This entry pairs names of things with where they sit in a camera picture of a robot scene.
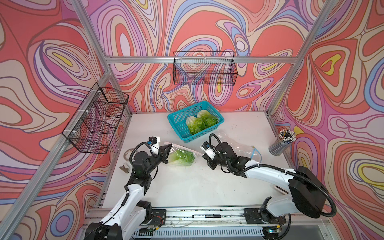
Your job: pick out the zip bag with blue slider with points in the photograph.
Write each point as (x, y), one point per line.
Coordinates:
(240, 149)

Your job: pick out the small brown clip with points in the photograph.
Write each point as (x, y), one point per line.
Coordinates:
(125, 168)

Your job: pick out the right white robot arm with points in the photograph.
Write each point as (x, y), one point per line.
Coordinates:
(304, 192)

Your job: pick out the back black wire basket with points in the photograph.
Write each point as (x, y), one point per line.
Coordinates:
(204, 68)

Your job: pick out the pink card sheet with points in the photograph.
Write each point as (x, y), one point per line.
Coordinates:
(283, 191)

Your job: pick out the black wire basket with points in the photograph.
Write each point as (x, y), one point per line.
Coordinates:
(99, 116)
(204, 68)

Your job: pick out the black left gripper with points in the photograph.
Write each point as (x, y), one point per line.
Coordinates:
(164, 150)

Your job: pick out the white tape roll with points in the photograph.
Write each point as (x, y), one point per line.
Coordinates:
(127, 154)

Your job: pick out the clear cup of pencils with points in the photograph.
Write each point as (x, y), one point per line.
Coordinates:
(284, 140)

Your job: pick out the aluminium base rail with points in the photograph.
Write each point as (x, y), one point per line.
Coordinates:
(229, 223)

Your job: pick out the zip bag with pink slider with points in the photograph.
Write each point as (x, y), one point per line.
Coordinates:
(178, 147)

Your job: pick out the teal plastic basket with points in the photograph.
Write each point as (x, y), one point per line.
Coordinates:
(178, 120)

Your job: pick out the left black wire basket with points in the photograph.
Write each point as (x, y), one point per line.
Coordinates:
(99, 116)

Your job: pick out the chinese cabbage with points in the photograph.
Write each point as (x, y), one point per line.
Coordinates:
(208, 119)
(195, 125)

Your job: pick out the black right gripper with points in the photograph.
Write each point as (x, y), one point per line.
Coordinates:
(210, 162)

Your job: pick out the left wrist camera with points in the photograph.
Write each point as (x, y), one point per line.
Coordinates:
(154, 144)

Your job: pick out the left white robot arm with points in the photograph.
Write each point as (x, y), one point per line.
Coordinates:
(131, 211)

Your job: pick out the cabbage in pink-slider bag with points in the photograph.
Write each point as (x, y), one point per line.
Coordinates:
(181, 158)

